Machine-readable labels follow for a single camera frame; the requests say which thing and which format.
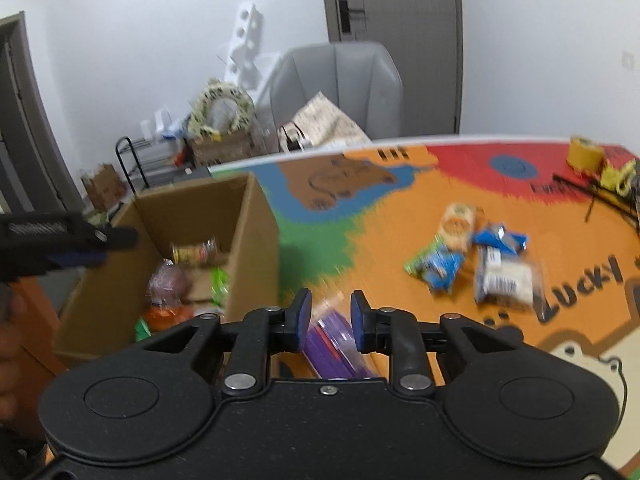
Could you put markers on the white rack with holes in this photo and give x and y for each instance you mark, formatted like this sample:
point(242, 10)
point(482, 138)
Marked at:
point(247, 45)

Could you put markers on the grey side door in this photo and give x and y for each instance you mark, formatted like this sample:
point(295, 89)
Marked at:
point(25, 125)

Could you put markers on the yellow tape roll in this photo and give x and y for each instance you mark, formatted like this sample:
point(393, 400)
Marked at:
point(585, 152)

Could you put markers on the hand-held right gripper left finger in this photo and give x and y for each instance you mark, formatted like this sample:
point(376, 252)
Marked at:
point(301, 322)

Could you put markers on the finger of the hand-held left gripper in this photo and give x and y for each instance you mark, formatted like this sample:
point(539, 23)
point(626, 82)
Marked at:
point(112, 237)
point(75, 259)

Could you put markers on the blue green snack packet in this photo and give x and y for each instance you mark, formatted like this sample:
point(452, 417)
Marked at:
point(440, 265)

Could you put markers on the small brown paper bag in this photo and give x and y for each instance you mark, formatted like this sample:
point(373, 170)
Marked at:
point(102, 189)

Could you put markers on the yellow toy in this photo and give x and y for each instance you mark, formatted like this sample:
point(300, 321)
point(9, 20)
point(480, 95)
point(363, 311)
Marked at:
point(619, 176)

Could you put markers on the clear brown striped snack packet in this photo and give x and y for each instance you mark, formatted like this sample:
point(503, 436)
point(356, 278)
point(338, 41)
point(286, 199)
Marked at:
point(195, 252)

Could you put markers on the black shoe rack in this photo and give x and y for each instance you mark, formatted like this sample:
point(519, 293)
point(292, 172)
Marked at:
point(150, 160)

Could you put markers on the snacks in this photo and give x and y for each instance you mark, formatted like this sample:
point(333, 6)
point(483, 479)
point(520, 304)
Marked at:
point(167, 282)

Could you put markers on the colourful cartoon table mat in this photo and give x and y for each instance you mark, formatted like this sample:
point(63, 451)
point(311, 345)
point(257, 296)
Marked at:
point(400, 200)

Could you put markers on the grey chair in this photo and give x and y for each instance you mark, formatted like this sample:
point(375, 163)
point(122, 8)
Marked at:
point(345, 75)

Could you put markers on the white wall socket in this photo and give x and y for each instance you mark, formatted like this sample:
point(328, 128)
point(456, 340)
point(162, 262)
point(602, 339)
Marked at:
point(627, 60)

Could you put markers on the small blue snack packet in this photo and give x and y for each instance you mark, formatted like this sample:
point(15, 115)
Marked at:
point(500, 240)

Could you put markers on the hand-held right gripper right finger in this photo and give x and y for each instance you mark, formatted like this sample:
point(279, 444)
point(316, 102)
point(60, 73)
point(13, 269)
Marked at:
point(358, 322)

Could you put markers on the cardboard box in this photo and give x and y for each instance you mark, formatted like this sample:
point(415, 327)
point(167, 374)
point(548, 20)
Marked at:
point(250, 240)

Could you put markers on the purple snack packet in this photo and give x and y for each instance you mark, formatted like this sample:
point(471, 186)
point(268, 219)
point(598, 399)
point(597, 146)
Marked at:
point(331, 347)

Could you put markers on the person's left hand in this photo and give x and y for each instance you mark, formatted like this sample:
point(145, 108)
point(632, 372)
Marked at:
point(9, 360)

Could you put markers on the orange chair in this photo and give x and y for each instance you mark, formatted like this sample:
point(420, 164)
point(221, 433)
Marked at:
point(37, 320)

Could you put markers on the orange snack packet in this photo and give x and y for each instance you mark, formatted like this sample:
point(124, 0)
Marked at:
point(162, 317)

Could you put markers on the beige round snack packet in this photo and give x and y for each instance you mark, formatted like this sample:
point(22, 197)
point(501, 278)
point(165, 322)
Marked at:
point(457, 225)

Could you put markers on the dotted beige cushion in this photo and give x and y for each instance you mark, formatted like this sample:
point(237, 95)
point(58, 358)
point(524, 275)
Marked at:
point(325, 122)

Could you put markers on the white snack packet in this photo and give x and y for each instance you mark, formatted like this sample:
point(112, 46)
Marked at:
point(507, 277)

